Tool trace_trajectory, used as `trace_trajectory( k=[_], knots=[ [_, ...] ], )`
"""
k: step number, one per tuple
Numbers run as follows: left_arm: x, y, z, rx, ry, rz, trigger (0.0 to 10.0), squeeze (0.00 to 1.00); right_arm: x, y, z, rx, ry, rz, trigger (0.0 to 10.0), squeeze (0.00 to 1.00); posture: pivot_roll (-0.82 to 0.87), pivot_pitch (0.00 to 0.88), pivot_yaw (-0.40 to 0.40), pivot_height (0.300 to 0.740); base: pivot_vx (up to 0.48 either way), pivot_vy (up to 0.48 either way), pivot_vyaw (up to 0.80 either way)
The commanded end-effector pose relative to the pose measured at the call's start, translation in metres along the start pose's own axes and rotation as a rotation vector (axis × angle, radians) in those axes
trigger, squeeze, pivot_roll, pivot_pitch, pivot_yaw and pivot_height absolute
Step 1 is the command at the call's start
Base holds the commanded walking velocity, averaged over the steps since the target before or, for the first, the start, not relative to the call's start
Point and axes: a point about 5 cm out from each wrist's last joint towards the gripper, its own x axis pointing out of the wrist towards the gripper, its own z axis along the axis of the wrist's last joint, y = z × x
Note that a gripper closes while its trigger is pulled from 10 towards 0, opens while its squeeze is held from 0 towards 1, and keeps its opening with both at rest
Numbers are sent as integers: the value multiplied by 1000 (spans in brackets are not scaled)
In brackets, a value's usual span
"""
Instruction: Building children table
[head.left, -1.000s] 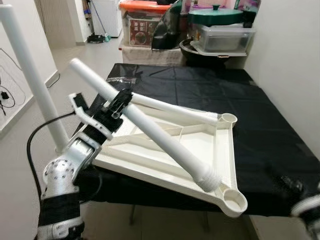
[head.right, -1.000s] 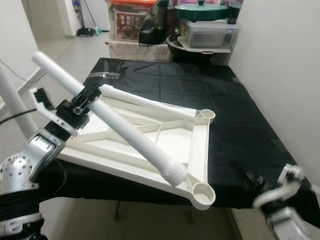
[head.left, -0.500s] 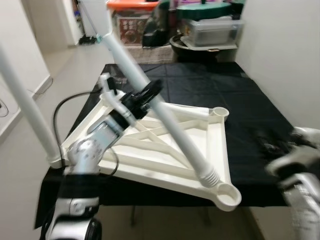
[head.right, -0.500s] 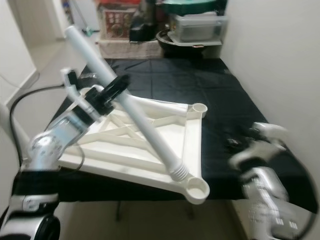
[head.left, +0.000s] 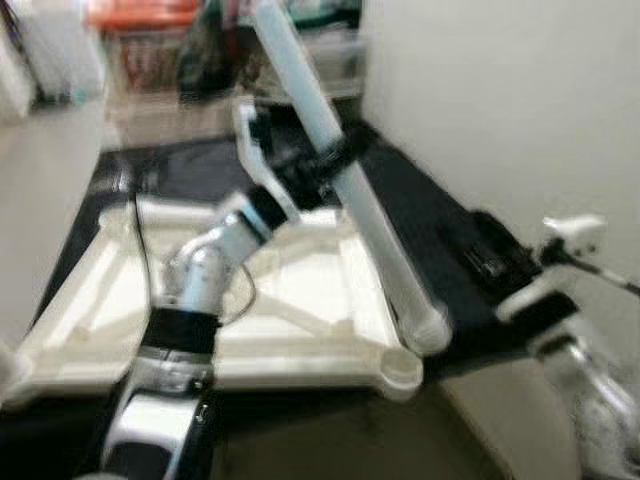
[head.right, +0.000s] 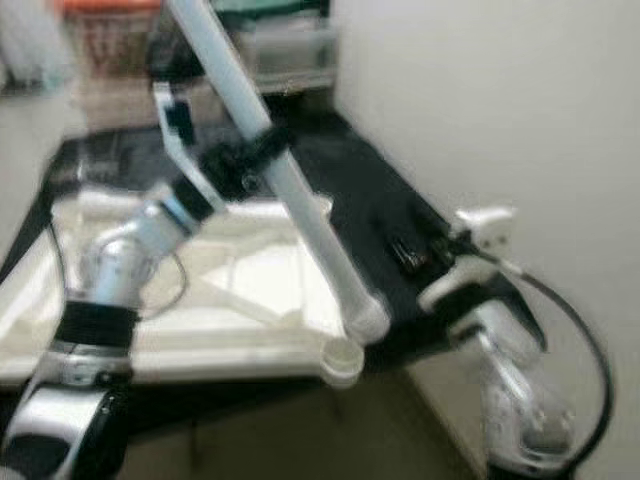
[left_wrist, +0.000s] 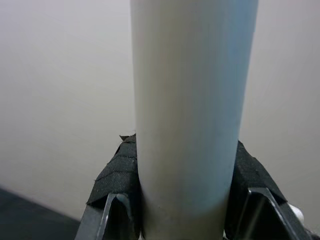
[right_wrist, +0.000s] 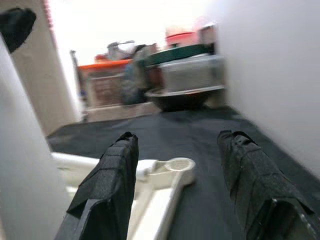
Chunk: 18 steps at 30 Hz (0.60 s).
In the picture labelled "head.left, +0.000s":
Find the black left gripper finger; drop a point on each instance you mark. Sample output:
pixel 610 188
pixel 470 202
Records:
pixel 350 152

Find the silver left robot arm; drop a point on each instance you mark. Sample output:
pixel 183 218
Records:
pixel 200 270

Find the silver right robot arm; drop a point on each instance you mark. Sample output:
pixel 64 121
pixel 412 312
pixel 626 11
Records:
pixel 590 400

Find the white plastic table top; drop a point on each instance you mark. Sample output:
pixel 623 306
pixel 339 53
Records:
pixel 310 270

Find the black tablecloth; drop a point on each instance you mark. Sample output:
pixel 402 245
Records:
pixel 420 210

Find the green pot lid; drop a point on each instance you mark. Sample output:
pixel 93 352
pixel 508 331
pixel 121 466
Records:
pixel 330 10

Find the black glossy bag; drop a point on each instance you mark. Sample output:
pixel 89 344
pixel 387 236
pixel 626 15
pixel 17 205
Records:
pixel 210 60

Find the beige patterned bench cover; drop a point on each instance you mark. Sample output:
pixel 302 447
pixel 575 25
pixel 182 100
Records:
pixel 150 115

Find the orange lid storage box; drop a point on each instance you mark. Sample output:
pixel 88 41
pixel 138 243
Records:
pixel 150 60

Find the white fridge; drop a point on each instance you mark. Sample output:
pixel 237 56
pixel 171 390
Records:
pixel 60 50

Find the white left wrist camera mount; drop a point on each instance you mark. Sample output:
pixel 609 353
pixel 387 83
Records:
pixel 250 155

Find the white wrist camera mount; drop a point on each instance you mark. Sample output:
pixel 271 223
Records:
pixel 575 230
pixel 250 155

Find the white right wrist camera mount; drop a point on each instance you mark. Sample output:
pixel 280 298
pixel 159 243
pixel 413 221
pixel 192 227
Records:
pixel 575 230

